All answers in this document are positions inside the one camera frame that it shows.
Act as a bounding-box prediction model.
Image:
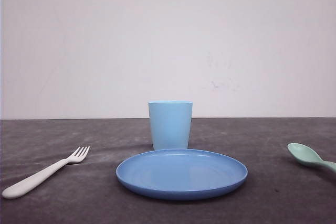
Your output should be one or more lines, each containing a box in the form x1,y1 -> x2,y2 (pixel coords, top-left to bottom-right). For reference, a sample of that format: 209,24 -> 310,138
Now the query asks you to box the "blue plastic plate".
116,149 -> 248,200

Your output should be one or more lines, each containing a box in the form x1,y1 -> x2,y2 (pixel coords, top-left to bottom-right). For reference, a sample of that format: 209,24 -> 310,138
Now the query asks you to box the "mint green plastic spoon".
287,143 -> 335,173

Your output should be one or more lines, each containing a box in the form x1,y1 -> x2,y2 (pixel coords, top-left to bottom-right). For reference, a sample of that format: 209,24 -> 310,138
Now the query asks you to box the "white plastic fork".
2,146 -> 90,199

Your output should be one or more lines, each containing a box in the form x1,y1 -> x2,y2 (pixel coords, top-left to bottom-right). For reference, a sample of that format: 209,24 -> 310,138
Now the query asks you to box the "light blue plastic cup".
148,101 -> 193,150

